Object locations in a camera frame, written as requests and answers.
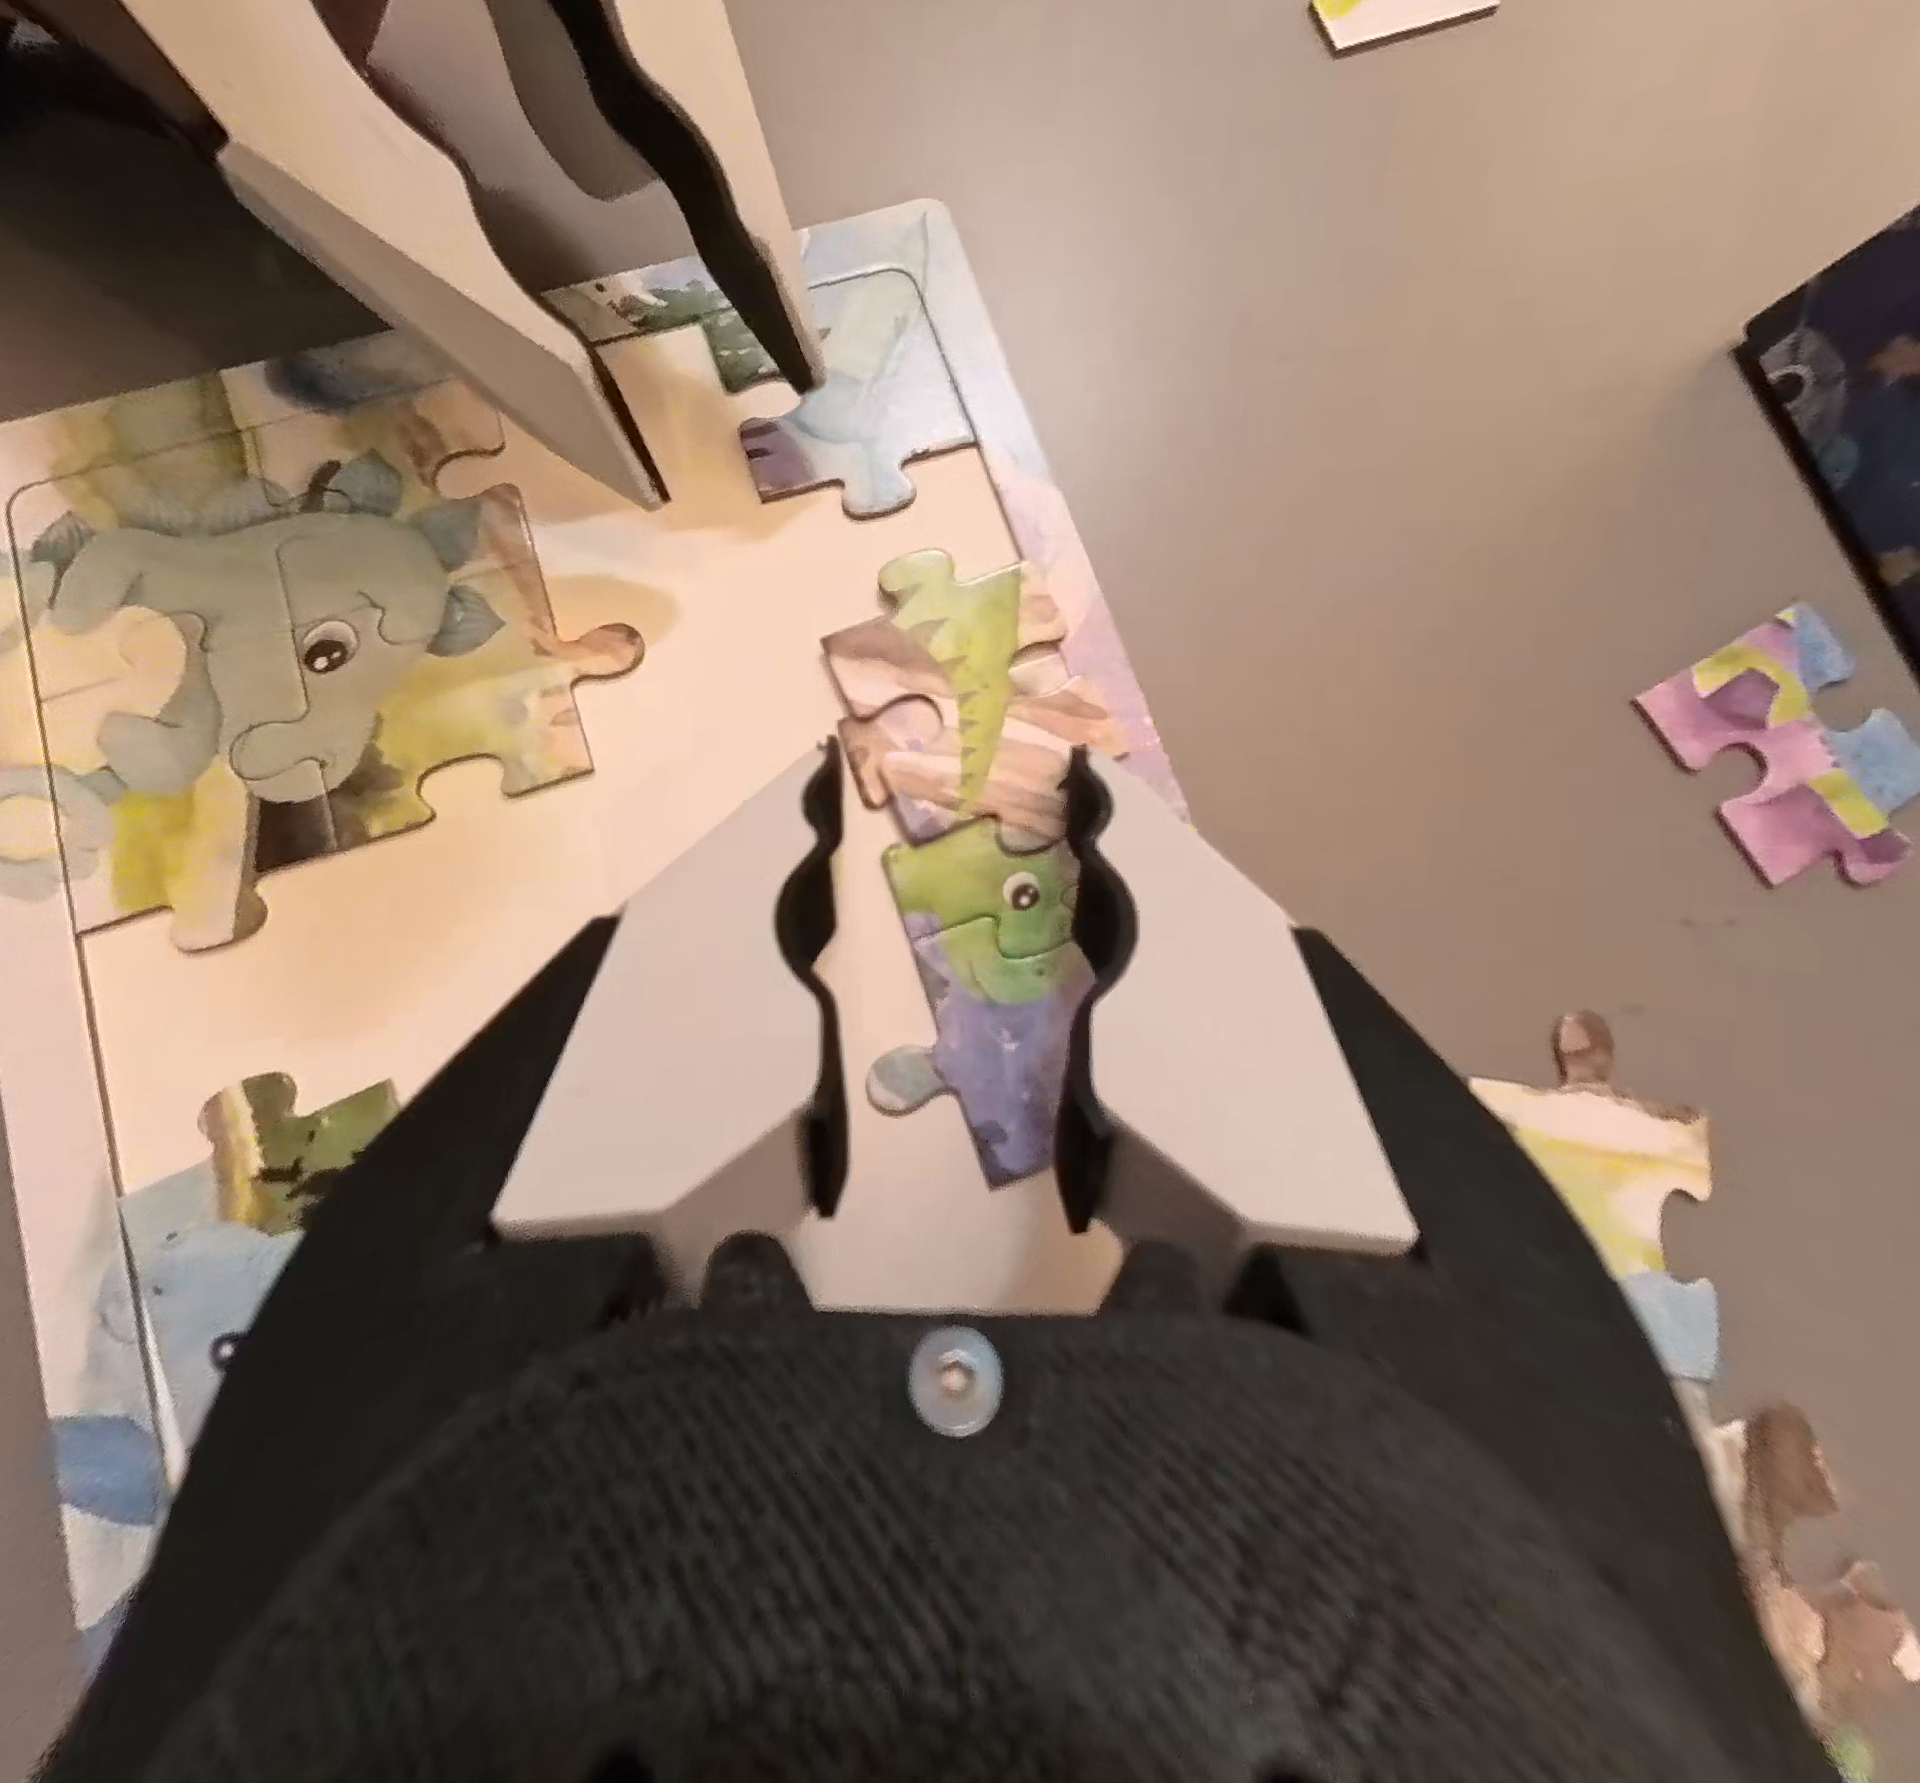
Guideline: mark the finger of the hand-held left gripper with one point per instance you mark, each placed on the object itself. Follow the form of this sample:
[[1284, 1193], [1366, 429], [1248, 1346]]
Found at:
[[675, 13], [300, 134]]

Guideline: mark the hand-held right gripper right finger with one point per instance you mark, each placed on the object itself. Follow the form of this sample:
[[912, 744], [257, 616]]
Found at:
[[1246, 1079]]

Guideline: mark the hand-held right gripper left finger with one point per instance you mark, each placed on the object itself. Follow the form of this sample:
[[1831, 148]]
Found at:
[[675, 1064]]

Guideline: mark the blue winged corner puzzle piece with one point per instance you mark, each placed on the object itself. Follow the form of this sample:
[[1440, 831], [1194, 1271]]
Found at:
[[870, 420]]

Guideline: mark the dinosaur puzzle board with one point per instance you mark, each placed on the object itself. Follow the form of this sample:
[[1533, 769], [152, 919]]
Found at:
[[720, 583]]

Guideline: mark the green tail brown puzzle piece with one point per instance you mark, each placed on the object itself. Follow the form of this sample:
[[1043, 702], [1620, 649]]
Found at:
[[960, 672]]

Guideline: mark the yellow blue sky puzzle piece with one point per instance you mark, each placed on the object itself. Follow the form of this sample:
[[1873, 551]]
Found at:
[[345, 427]]

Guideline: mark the teal dark green puzzle piece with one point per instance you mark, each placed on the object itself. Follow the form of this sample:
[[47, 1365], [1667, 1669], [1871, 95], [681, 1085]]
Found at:
[[449, 794]]

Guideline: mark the scattered loose puzzle pieces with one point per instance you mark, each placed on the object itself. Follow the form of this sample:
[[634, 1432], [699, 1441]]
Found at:
[[1605, 1152]]

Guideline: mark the teal dinosaur eye puzzle piece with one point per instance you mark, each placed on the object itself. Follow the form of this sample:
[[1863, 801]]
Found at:
[[376, 615]]

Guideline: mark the teal dinosaur ear puzzle piece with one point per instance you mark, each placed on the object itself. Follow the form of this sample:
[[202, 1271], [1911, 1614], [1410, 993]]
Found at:
[[134, 615]]

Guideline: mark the teal yellow green puzzle piece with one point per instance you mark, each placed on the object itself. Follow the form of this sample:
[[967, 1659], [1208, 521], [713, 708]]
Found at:
[[164, 853]]

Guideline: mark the purple blue yellow puzzle piece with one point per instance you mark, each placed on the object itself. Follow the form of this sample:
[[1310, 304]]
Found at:
[[1785, 748]]

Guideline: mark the plain blue corner puzzle piece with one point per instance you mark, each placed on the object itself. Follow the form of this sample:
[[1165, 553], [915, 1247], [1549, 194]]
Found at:
[[114, 1469]]

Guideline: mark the illustrated puzzle box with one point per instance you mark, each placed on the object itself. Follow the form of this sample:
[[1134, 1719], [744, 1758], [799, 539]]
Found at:
[[1858, 435]]

